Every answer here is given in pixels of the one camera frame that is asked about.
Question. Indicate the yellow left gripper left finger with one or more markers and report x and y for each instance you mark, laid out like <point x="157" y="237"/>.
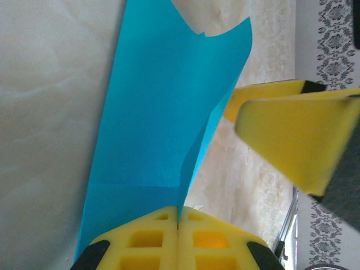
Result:
<point x="146" y="242"/>

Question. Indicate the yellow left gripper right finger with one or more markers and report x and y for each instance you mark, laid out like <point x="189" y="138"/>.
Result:
<point x="213" y="242"/>

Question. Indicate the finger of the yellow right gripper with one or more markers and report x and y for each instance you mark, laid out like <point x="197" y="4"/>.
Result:
<point x="295" y="140"/>
<point x="267" y="91"/>

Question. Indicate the teal cloth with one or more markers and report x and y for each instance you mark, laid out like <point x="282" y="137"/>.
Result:
<point x="157" y="112"/>

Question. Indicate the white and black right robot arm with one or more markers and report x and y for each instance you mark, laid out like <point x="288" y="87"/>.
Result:
<point x="357" y="22"/>

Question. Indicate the aluminium side rail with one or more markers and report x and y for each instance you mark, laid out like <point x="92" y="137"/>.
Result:
<point x="289" y="219"/>

